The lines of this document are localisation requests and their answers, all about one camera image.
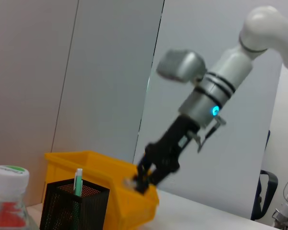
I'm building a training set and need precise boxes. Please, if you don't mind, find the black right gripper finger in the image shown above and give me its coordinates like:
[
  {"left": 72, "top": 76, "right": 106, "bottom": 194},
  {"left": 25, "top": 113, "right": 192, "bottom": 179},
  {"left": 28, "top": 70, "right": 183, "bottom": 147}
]
[
  {"left": 134, "top": 155, "right": 157, "bottom": 195},
  {"left": 149, "top": 165, "right": 180, "bottom": 186}
]

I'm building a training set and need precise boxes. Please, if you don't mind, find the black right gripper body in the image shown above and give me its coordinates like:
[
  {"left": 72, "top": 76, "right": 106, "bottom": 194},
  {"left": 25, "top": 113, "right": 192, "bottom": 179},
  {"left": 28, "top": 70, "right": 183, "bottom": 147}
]
[{"left": 144, "top": 115, "right": 200, "bottom": 169}]

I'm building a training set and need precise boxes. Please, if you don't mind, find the beige eraser with barcode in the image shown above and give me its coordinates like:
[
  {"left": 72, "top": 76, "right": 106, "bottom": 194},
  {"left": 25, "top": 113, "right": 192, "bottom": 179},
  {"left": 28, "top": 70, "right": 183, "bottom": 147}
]
[{"left": 123, "top": 177, "right": 138, "bottom": 189}]

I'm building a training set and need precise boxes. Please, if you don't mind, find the mint green utility knife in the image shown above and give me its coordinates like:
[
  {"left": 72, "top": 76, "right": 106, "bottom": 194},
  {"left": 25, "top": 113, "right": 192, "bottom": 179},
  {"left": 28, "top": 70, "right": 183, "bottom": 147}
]
[{"left": 73, "top": 168, "right": 84, "bottom": 198}]

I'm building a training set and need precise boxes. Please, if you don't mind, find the clear water bottle green label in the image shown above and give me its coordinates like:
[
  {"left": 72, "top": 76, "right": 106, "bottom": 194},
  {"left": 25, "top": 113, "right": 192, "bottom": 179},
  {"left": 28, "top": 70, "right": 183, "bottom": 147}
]
[{"left": 0, "top": 164, "right": 39, "bottom": 230}]

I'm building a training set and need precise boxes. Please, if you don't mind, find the black mesh pen holder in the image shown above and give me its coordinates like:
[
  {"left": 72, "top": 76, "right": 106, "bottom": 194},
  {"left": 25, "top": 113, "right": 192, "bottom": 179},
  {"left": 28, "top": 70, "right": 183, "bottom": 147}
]
[{"left": 39, "top": 178, "right": 110, "bottom": 230}]

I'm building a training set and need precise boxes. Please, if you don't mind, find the yellow plastic bin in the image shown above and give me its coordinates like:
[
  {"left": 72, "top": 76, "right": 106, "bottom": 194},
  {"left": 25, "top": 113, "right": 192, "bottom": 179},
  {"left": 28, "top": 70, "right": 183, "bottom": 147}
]
[{"left": 44, "top": 150, "right": 160, "bottom": 230}]

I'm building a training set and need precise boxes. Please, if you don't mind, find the black office chair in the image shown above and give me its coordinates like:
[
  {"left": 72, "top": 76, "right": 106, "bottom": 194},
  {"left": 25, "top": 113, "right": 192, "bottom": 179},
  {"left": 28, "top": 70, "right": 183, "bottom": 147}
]
[{"left": 251, "top": 129, "right": 279, "bottom": 221}]

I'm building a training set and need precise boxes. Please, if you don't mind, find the white humanoid robot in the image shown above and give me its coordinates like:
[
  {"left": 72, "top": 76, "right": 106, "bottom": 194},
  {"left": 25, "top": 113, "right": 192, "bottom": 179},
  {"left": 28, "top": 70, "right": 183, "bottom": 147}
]
[{"left": 271, "top": 173, "right": 288, "bottom": 230}]

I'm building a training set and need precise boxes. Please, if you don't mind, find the right wrist cable with plug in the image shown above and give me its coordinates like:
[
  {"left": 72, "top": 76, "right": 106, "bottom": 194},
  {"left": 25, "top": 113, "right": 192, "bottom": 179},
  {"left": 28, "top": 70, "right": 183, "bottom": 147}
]
[{"left": 191, "top": 115, "right": 228, "bottom": 153}]

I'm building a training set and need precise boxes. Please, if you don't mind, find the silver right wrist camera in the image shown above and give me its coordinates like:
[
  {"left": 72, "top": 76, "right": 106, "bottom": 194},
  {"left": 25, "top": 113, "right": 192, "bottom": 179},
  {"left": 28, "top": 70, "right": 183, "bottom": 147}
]
[{"left": 156, "top": 49, "right": 207, "bottom": 84}]

